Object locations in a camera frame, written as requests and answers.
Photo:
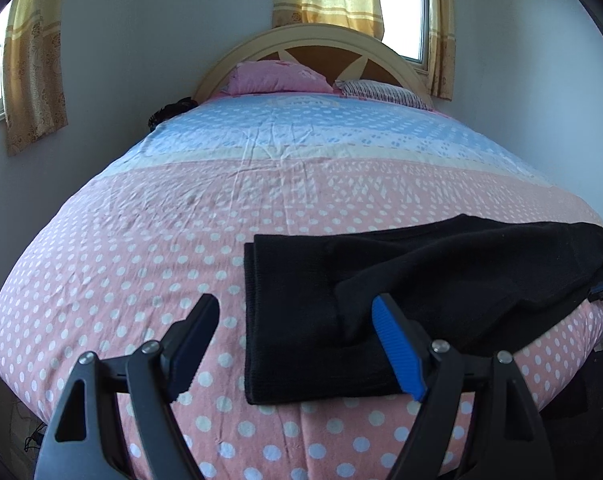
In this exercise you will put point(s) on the cream wooden headboard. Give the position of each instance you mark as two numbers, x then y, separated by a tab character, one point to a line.
335	52

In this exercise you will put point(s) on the back window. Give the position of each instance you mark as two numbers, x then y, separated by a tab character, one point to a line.
406	25

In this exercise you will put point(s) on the pink pillow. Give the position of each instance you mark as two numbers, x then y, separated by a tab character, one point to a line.
274	76

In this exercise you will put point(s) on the polka dot bed sheet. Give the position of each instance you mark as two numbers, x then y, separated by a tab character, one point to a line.
132	251

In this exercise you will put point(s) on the yellow right curtain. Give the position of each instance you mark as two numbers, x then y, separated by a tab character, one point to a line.
442	48

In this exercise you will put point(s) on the yellow left curtain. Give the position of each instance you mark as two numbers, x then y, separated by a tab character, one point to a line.
33	95

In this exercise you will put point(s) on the striped pillow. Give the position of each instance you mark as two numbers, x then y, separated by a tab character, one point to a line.
380	91

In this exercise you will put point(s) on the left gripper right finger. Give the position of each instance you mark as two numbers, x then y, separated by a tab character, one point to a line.
506	438

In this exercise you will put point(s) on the black clothing beside bed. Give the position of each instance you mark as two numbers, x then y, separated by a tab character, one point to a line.
171	110

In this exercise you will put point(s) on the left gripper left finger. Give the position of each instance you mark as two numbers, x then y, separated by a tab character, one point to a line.
85	438

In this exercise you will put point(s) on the black pants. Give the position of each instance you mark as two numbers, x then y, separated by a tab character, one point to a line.
480	284

